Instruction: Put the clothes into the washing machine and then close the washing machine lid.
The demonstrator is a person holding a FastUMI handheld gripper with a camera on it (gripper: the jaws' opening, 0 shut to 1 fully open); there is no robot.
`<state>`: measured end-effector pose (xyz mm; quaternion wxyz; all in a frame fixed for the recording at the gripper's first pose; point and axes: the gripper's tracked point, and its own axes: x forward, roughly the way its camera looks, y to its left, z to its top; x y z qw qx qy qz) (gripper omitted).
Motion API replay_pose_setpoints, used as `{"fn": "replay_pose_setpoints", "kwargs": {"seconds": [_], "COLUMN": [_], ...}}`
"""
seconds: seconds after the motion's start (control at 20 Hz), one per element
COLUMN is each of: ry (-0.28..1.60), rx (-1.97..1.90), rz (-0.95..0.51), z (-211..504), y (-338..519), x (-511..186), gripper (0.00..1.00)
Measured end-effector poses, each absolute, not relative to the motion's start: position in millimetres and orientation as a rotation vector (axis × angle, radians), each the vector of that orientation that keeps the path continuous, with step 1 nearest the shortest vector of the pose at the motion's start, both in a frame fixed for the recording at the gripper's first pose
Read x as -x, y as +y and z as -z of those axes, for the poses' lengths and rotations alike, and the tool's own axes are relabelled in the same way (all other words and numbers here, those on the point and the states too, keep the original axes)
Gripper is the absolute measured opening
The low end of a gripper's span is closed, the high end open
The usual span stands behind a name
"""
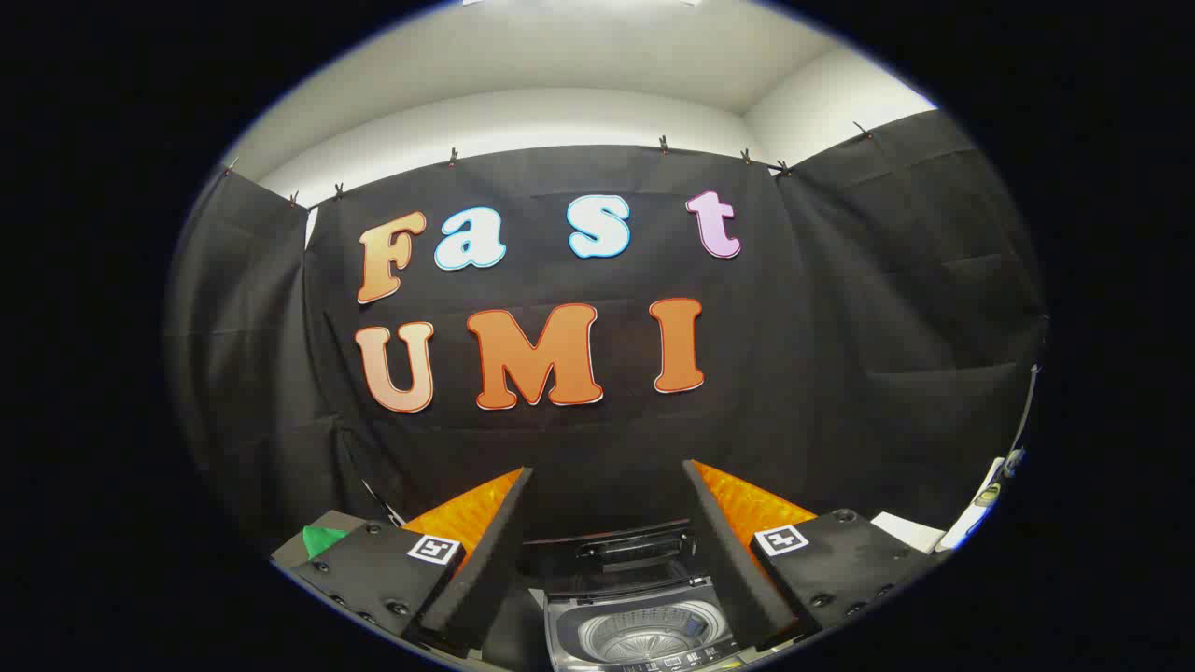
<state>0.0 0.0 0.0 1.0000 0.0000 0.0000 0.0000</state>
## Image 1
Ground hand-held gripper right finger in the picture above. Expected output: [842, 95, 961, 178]
[682, 459, 939, 654]

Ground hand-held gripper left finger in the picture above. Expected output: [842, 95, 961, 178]
[289, 467, 535, 659]

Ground grey washing machine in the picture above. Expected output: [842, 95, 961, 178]
[541, 577, 748, 672]

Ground green polo shirt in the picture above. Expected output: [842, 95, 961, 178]
[302, 525, 349, 561]

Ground grey side table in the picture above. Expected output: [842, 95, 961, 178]
[271, 511, 370, 570]

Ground white sheet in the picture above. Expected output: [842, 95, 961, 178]
[873, 511, 946, 553]

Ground white and blue items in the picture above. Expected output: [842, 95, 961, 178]
[938, 448, 1028, 552]

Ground row of backdrop clips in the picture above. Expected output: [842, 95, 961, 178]
[222, 121, 874, 208]

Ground grey strap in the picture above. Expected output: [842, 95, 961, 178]
[1013, 364, 1042, 454]

